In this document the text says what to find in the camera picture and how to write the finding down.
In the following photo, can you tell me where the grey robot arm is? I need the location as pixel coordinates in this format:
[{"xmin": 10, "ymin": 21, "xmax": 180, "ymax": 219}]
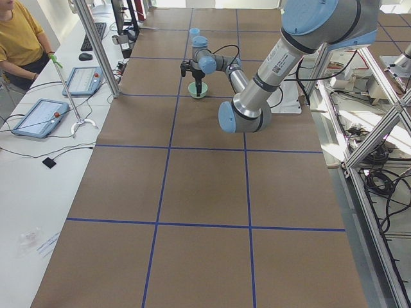
[{"xmin": 180, "ymin": 1, "xmax": 380, "ymax": 133}]

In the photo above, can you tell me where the person in yellow shirt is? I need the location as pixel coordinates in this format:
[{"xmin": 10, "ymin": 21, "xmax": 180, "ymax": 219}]
[{"xmin": 1, "ymin": 1, "xmax": 55, "ymax": 90}]

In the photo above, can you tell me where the small black square pad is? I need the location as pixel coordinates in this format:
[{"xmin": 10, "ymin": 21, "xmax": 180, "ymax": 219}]
[{"xmin": 42, "ymin": 157, "xmax": 57, "ymax": 169}]

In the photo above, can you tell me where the lower blue teach pendant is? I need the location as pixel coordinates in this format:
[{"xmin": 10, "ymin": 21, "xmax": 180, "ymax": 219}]
[{"xmin": 12, "ymin": 99, "xmax": 69, "ymax": 139}]

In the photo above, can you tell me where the black keyboard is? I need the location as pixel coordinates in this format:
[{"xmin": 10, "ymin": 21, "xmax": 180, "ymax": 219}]
[{"xmin": 80, "ymin": 21, "xmax": 107, "ymax": 52}]

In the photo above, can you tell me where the black computer monitor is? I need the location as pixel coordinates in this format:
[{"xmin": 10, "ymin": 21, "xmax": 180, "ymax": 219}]
[{"xmin": 110, "ymin": 0, "xmax": 140, "ymax": 42}]

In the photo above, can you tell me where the light green ceramic bowl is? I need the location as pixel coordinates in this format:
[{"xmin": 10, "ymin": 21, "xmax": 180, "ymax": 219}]
[{"xmin": 188, "ymin": 82, "xmax": 208, "ymax": 99}]

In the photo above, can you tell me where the aluminium frame post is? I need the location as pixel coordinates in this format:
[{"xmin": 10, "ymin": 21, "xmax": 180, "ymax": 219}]
[{"xmin": 73, "ymin": 0, "xmax": 119, "ymax": 98}]

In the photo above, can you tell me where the silver tripod stand pole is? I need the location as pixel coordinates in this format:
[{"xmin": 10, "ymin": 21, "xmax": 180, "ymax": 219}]
[{"xmin": 48, "ymin": 53, "xmax": 98, "ymax": 138}]

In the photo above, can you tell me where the blue teach pendant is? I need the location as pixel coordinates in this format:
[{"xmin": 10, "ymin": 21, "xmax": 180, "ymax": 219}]
[
  {"xmin": 66, "ymin": 67, "xmax": 103, "ymax": 96},
  {"xmin": 12, "ymin": 99, "xmax": 69, "ymax": 139}
]

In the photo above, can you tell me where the upper blue teach pendant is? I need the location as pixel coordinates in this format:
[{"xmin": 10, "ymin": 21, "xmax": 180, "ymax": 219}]
[{"xmin": 66, "ymin": 67, "xmax": 103, "ymax": 96}]

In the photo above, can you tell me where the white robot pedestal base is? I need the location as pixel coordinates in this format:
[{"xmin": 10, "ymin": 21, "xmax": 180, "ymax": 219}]
[{"xmin": 267, "ymin": 81, "xmax": 302, "ymax": 114}]

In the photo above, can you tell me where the light blue paper cup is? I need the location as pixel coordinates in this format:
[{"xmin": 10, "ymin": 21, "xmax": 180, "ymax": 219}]
[{"xmin": 189, "ymin": 28, "xmax": 200, "ymax": 43}]

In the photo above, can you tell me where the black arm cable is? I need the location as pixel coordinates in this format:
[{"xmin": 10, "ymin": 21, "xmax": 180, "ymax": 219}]
[{"xmin": 207, "ymin": 44, "xmax": 242, "ymax": 70}]

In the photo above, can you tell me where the dark grey computer mouse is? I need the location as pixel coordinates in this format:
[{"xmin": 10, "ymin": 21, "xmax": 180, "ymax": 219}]
[{"xmin": 78, "ymin": 53, "xmax": 93, "ymax": 61}]

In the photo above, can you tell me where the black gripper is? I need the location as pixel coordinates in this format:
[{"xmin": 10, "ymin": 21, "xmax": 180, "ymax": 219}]
[{"xmin": 191, "ymin": 67, "xmax": 206, "ymax": 98}]

